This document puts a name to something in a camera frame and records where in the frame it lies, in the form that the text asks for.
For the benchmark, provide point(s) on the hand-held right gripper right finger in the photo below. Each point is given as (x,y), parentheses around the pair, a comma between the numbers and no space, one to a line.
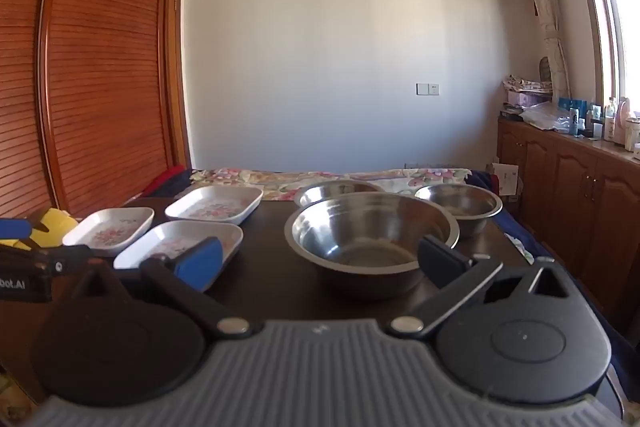
(440,263)

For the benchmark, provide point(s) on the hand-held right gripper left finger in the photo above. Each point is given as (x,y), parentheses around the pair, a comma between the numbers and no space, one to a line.
(200,263)

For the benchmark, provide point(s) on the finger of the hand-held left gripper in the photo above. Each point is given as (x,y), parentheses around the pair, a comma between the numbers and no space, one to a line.
(15,228)
(45,257)

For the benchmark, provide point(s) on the medium floral rectangular plate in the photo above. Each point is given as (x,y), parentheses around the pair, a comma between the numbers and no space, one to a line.
(160,243)

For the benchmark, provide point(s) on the large floral rectangular plate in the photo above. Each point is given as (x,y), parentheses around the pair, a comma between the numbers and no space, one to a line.
(215,206)

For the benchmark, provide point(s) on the small stainless steel bowl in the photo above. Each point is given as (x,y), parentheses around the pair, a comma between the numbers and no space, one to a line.
(457,203)

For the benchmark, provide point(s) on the small floral rectangular plate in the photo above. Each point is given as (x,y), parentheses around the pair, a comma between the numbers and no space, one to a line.
(107,232)

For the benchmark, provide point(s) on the large stainless steel bowl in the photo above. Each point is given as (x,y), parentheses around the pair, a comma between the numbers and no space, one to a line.
(370,232)

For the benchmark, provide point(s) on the medium stainless steel bowl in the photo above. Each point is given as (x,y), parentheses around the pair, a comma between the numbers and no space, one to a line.
(330,193)

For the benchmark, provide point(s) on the yellow plush toy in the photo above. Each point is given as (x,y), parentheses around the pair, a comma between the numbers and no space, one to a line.
(55,223)

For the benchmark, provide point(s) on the red and navy blanket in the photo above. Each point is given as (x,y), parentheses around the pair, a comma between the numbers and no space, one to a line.
(165,184)

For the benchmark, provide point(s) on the navy and red cloth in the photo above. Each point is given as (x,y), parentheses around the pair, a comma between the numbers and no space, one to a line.
(482,181)

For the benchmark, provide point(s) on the white paper box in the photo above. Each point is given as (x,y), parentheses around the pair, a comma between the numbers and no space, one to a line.
(506,179)

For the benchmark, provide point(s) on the floral bedspread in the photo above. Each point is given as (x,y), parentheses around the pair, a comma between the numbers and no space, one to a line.
(280,182)

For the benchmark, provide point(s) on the wooden cabinet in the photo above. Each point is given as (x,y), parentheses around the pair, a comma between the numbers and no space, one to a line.
(575,187)

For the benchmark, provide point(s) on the clear plastic bags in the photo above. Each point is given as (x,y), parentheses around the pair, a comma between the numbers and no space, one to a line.
(547,117)

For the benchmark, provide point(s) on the pile of patterned boxes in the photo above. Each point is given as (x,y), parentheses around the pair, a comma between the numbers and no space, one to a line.
(525,94)

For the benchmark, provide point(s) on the wooden louvered wardrobe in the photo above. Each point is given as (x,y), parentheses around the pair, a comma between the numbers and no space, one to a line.
(100,57)

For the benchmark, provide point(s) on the dark striped vase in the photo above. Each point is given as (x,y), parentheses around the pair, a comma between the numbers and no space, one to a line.
(543,71)

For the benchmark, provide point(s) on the row of bottles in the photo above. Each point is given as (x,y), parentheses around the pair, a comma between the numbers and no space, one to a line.
(612,119)

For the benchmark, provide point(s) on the wooden framed window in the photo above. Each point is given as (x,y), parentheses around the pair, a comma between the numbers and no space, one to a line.
(617,22)

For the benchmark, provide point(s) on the white wall switch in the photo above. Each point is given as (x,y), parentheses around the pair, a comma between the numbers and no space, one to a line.
(428,90)

